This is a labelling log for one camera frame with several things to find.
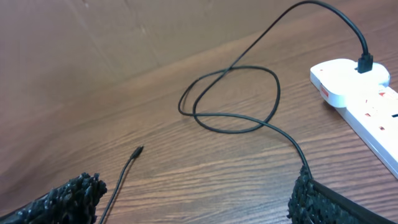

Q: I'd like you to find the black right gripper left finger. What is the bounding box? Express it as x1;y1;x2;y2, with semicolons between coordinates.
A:
1;172;107;224

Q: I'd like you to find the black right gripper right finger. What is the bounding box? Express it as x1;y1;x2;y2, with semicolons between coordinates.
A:
287;166;395;224

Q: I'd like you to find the black USB charging cable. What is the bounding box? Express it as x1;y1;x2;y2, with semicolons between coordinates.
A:
98;0;374;224

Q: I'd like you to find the white USB charger plug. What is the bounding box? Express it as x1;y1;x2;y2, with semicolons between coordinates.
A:
310;58;390;108

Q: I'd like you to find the white power strip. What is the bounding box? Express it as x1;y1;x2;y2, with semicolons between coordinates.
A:
337;86;397;177

